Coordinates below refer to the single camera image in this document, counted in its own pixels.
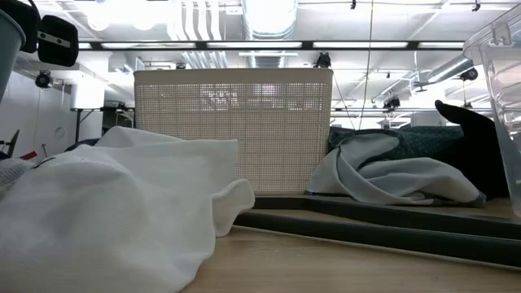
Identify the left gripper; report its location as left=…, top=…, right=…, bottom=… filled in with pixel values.
left=0, top=0, right=80, bottom=68

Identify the white cloth with grey checks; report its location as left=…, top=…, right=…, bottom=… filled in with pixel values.
left=0, top=125, right=256, bottom=293

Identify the teal dotted shirt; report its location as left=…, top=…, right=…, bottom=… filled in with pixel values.
left=304, top=125, right=488, bottom=208

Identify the black cloth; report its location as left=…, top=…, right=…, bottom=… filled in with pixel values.
left=434, top=99, right=510, bottom=200

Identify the black-legged background table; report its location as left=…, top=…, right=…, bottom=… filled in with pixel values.
left=71, top=106, right=135, bottom=143

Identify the navy blue cloth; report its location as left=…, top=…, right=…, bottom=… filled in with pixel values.
left=64, top=138, right=101, bottom=152

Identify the white perforated plastic basket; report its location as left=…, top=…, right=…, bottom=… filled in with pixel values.
left=133, top=68, right=334, bottom=195

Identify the black clothes hanger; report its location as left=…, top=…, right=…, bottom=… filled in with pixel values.
left=234, top=195, right=521, bottom=269

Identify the clear plastic container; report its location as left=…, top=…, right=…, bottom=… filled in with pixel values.
left=462, top=2, right=521, bottom=219

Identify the black ceiling-mounted camera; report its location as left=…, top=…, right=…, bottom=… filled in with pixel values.
left=459, top=67, right=480, bottom=82
left=382, top=95, right=402, bottom=112
left=313, top=51, right=333, bottom=69
left=34, top=69, right=54, bottom=90

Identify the silver ceiling duct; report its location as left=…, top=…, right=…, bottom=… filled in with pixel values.
left=242, top=0, right=299, bottom=41

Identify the thin black hanging cable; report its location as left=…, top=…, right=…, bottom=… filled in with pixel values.
left=357, top=0, right=374, bottom=131

